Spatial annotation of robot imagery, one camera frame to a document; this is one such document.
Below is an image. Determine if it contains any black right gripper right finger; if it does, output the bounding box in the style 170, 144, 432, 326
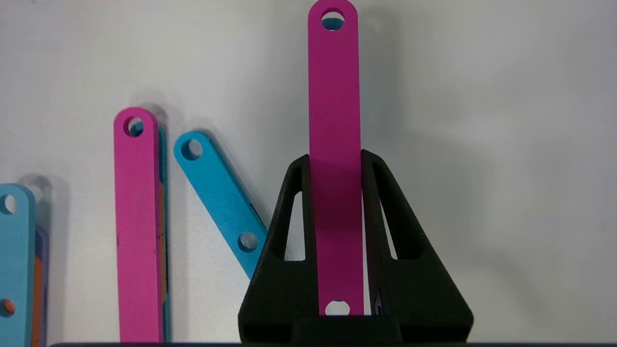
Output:
361, 149, 475, 344

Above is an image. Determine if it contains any pink bar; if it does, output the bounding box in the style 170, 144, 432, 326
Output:
308, 0, 365, 317
113, 107, 170, 344

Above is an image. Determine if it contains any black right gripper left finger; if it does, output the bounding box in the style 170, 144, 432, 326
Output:
237, 154, 322, 344

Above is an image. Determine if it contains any blue bar with middle hole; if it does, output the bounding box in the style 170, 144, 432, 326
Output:
0, 183, 50, 347

